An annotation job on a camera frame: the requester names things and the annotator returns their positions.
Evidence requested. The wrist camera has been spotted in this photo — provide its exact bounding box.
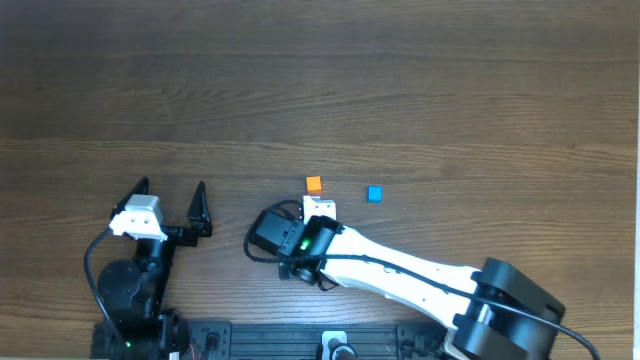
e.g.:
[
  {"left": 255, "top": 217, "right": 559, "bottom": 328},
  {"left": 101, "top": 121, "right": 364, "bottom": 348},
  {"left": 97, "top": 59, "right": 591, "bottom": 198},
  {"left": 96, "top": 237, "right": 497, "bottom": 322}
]
[
  {"left": 108, "top": 194, "right": 169, "bottom": 242},
  {"left": 302, "top": 194, "right": 337, "bottom": 224}
]

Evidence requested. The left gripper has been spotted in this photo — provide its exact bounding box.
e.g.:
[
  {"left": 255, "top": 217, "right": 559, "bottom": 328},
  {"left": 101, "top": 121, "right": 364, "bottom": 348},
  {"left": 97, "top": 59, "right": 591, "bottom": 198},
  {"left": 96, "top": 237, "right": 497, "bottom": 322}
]
[{"left": 110, "top": 176, "right": 214, "bottom": 247}]

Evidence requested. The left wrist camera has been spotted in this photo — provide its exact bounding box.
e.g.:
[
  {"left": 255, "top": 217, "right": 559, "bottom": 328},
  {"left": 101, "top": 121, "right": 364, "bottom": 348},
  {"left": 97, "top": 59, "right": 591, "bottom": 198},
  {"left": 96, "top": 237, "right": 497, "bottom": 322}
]
[{"left": 108, "top": 194, "right": 169, "bottom": 242}]

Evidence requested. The mounting rail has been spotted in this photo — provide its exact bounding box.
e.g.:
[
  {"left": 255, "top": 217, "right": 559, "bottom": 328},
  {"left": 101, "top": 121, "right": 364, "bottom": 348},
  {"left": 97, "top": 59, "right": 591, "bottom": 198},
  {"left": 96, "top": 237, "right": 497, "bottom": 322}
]
[{"left": 92, "top": 319, "right": 451, "bottom": 360}]

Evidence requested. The black cable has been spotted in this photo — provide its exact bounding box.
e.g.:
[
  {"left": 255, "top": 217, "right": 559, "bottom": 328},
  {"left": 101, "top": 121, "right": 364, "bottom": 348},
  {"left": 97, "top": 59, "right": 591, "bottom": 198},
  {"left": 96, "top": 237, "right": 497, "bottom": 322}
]
[
  {"left": 243, "top": 199, "right": 602, "bottom": 360},
  {"left": 83, "top": 227, "right": 126, "bottom": 360}
]

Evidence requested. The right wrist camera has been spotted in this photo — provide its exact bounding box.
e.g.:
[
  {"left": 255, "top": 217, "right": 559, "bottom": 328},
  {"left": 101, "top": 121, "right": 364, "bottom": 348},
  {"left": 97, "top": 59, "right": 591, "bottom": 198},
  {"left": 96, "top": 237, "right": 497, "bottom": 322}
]
[{"left": 302, "top": 194, "right": 337, "bottom": 224}]

